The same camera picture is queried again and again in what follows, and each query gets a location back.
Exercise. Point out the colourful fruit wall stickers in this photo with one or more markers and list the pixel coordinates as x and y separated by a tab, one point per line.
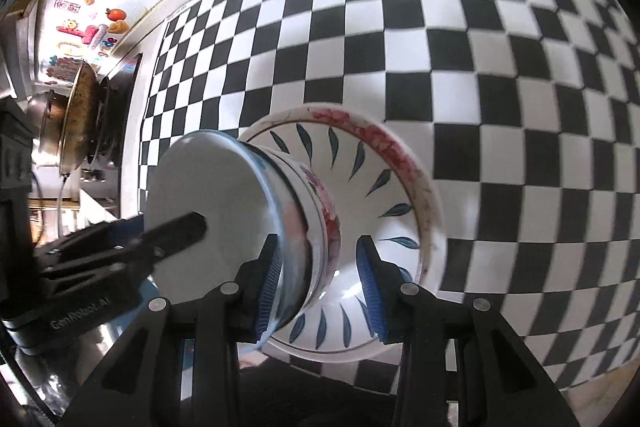
76	32

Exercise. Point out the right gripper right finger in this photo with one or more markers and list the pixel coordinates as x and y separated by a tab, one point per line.
453	352

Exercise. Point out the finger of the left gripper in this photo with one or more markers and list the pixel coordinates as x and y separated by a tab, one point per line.
135	241

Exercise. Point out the small patterned white bowl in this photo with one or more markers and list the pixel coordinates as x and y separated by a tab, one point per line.
312	230

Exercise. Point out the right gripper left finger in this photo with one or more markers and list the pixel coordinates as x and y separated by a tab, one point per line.
178	365

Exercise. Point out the blue leaf pattern plate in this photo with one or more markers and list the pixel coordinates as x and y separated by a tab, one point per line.
371	200

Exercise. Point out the white bowl blue rim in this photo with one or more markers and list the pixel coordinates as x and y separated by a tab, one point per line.
262	197

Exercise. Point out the black white checkered mat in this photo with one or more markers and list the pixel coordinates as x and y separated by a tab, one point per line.
525	112

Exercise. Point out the metal wok on stove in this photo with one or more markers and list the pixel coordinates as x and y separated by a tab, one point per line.
66	125

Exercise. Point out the black gas stove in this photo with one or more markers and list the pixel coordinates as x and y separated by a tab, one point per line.
105	150

